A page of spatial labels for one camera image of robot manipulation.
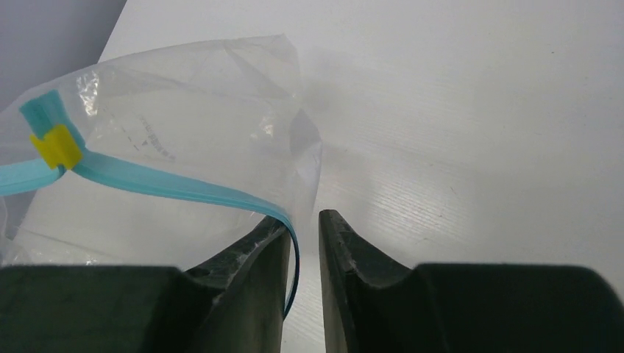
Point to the clear zip top bag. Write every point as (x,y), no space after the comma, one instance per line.
(161,157)

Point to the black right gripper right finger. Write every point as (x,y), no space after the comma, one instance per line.
(372,303)

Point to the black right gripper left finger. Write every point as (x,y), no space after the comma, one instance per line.
(233,302)

